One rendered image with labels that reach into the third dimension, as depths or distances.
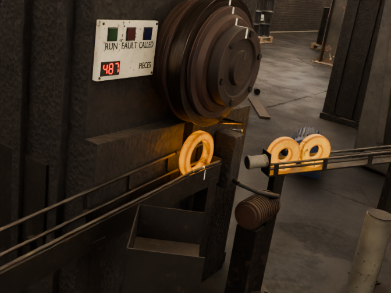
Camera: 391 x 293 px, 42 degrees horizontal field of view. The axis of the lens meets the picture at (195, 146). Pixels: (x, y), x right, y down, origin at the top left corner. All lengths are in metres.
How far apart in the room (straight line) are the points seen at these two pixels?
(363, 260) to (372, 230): 0.15
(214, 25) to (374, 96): 2.94
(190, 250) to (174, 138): 0.49
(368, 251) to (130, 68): 1.35
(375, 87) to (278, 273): 2.23
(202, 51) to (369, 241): 1.18
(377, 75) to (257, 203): 2.53
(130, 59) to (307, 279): 1.60
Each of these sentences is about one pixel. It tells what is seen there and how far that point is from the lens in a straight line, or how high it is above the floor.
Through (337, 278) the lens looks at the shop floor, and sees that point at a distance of 2.85.
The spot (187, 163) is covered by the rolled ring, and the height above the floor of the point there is 0.74.
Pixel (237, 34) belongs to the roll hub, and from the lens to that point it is 1.72.
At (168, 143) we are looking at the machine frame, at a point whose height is 0.80.
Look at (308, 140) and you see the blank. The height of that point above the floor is 0.78.
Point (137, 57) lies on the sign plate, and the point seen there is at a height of 1.12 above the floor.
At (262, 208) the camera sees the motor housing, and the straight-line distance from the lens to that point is 2.17.
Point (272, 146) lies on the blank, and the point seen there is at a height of 0.74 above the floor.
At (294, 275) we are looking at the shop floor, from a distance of 2.77.
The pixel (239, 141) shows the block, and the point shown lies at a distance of 2.11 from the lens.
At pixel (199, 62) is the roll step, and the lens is 1.68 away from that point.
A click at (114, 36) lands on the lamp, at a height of 1.19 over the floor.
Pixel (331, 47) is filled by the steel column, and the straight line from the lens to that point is 10.73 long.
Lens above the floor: 1.41
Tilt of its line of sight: 19 degrees down
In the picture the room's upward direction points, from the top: 8 degrees clockwise
